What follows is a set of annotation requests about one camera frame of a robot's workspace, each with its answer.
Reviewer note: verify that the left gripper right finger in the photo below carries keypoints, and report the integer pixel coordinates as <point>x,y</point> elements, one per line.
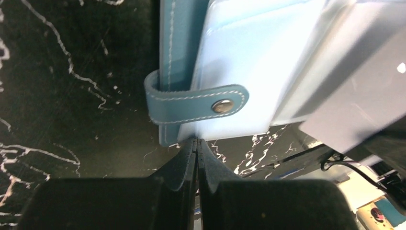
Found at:
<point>229,202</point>

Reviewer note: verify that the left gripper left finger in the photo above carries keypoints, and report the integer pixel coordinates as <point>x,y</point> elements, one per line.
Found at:
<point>162,201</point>

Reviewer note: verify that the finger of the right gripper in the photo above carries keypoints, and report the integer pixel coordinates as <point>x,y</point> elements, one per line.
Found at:
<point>390,145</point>

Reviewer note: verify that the grey credit card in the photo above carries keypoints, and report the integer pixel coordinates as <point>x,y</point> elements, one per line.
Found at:
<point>373,98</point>

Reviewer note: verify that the blue card holder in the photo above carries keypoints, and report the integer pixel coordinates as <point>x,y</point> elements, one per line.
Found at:
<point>234,68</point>

